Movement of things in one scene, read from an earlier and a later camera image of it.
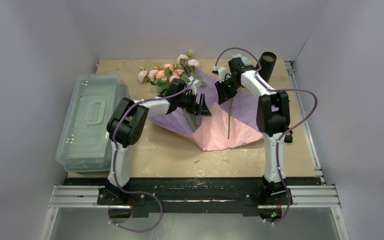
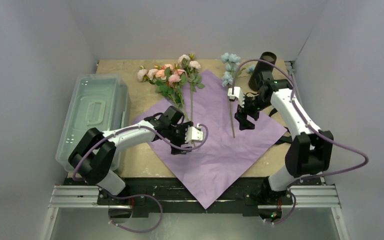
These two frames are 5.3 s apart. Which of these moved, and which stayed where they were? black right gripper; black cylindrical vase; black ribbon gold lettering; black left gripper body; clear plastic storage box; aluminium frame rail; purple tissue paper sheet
Moved: black left gripper body; purple tissue paper sheet; black right gripper
Stayed: clear plastic storage box; black ribbon gold lettering; aluminium frame rail; black cylindrical vase
